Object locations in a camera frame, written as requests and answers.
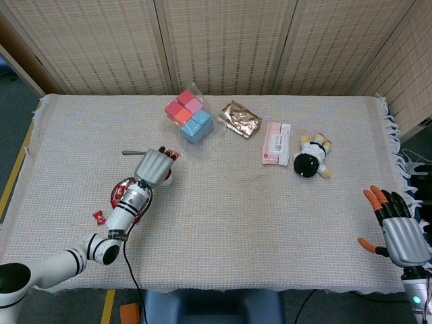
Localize black floor cable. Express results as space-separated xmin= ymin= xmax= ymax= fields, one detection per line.
xmin=295 ymin=289 xmax=318 ymax=324

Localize white woven tablecloth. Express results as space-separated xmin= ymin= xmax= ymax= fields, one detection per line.
xmin=0 ymin=91 xmax=432 ymax=295

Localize orange block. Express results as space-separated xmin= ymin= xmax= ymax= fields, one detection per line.
xmin=119 ymin=302 xmax=141 ymax=324

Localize pink wet wipes pack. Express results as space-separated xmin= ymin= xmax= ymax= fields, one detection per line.
xmin=262 ymin=121 xmax=292 ymax=166

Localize small steel plate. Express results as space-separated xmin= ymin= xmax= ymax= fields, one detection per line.
xmin=110 ymin=175 xmax=149 ymax=220

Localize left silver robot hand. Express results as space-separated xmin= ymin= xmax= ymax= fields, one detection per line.
xmin=134 ymin=146 xmax=180 ymax=189

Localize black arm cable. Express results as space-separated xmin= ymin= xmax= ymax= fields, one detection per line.
xmin=121 ymin=188 xmax=153 ymax=324

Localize gold foil snack packet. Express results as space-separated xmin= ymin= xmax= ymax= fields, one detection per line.
xmin=217 ymin=100 xmax=263 ymax=140

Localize woven folding screen panel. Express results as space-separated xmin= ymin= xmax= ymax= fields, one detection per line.
xmin=0 ymin=0 xmax=169 ymax=96
xmin=155 ymin=0 xmax=298 ymax=96
xmin=273 ymin=0 xmax=416 ymax=96
xmin=357 ymin=0 xmax=432 ymax=138

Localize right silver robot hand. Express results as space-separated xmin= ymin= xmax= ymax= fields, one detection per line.
xmin=357 ymin=184 xmax=431 ymax=269

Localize bagged coloured foam cubes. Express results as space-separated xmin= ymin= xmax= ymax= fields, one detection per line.
xmin=160 ymin=82 xmax=219 ymax=159

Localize white cable bundle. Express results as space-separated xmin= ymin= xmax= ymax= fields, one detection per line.
xmin=403 ymin=148 xmax=427 ymax=178

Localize brown wooden panel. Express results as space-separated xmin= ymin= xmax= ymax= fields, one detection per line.
xmin=0 ymin=13 xmax=65 ymax=97

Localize steel butter knife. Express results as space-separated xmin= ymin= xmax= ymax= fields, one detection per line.
xmin=121 ymin=150 xmax=184 ymax=157

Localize black-haired plush doll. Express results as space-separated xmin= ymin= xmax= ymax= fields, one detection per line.
xmin=292 ymin=133 xmax=334 ymax=179

